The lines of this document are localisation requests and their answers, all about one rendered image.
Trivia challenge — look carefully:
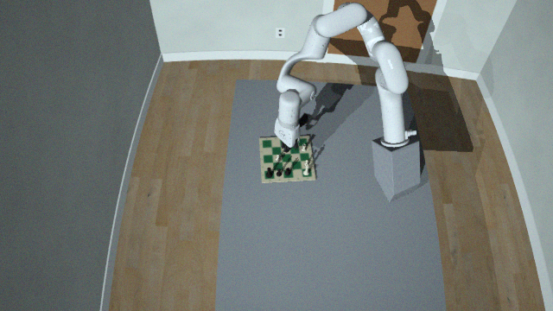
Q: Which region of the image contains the green and cream chessboard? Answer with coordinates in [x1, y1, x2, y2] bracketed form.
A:
[259, 136, 315, 183]

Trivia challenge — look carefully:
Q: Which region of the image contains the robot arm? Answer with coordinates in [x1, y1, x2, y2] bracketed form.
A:
[276, 3, 416, 147]

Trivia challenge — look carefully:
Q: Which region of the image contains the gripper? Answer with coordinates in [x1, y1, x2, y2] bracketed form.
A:
[275, 117, 300, 152]

